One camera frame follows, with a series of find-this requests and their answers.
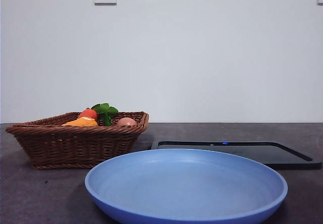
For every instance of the blue plate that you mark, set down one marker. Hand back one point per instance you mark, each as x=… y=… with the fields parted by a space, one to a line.
x=186 y=188

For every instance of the orange carrot with green leaves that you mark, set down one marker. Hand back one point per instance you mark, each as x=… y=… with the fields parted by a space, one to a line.
x=88 y=113

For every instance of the brown egg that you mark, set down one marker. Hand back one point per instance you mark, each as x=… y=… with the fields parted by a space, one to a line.
x=126 y=121

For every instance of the black rectangular tray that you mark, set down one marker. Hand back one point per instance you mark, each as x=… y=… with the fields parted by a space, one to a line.
x=282 y=156

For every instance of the brown wicker basket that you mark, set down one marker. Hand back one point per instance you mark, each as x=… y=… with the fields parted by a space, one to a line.
x=75 y=145

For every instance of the orange corn cob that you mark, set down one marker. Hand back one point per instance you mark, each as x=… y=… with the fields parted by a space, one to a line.
x=80 y=123

